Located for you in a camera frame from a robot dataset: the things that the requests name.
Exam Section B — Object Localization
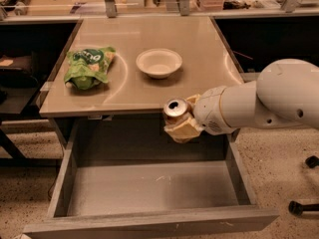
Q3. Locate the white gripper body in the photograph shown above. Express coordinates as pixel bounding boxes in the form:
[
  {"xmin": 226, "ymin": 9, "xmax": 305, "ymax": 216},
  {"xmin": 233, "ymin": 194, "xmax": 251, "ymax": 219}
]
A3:
[{"xmin": 193, "ymin": 86, "xmax": 235, "ymax": 135}]

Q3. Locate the orange soda can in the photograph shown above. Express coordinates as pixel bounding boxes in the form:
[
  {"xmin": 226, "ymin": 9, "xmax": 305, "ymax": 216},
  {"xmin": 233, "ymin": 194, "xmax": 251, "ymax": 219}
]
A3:
[{"xmin": 163, "ymin": 98, "xmax": 192, "ymax": 125}]

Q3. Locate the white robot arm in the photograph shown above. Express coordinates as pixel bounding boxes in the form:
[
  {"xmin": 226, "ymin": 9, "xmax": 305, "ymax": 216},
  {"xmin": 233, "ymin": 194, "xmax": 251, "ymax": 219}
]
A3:
[{"xmin": 163, "ymin": 59, "xmax": 319, "ymax": 143}]

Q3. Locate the grey counter cabinet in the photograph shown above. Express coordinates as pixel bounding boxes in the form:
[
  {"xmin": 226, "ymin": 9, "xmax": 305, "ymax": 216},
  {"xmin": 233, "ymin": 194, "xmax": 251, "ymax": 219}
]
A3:
[{"xmin": 35, "ymin": 15, "xmax": 259, "ymax": 147}]

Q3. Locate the open grey drawer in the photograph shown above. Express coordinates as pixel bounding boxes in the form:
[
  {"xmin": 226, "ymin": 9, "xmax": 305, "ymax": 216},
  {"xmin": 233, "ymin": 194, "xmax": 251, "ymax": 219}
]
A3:
[{"xmin": 24, "ymin": 119, "xmax": 278, "ymax": 239}]

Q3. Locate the white paper bowl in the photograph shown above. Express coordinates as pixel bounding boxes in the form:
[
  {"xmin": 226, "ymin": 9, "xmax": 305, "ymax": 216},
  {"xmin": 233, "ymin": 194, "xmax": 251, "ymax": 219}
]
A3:
[{"xmin": 136, "ymin": 49, "xmax": 182, "ymax": 79}]

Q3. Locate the green chip bag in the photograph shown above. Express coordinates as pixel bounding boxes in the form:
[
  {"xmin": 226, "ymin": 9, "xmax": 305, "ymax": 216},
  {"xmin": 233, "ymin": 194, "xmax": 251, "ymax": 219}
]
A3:
[{"xmin": 64, "ymin": 47, "xmax": 116, "ymax": 91}]

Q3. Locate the black chair caster upper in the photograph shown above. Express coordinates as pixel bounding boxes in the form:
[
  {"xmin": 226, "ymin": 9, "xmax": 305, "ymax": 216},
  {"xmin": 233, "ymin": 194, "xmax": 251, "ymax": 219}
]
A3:
[{"xmin": 305, "ymin": 155, "xmax": 319, "ymax": 168}]

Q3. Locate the black chair caster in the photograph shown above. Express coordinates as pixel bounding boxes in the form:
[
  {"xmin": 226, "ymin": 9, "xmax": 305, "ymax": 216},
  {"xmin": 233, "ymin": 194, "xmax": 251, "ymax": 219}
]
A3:
[
  {"xmin": 288, "ymin": 201, "xmax": 319, "ymax": 216},
  {"xmin": 305, "ymin": 155, "xmax": 319, "ymax": 168}
]

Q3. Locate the black chair caster lower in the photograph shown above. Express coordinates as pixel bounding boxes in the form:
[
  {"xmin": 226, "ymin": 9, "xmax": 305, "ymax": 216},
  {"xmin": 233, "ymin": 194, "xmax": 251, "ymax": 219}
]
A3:
[{"xmin": 288, "ymin": 201, "xmax": 319, "ymax": 216}]

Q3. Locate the black device on shelf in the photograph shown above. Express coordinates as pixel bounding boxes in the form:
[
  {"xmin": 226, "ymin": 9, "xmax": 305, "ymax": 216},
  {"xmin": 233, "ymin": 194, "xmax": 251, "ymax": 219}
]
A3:
[{"xmin": 0, "ymin": 0, "xmax": 31, "ymax": 11}]

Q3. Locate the grey metal post left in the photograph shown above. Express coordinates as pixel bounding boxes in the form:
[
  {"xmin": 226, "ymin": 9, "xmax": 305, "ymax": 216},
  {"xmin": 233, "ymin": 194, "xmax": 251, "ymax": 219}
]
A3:
[{"xmin": 104, "ymin": 0, "xmax": 117, "ymax": 18}]

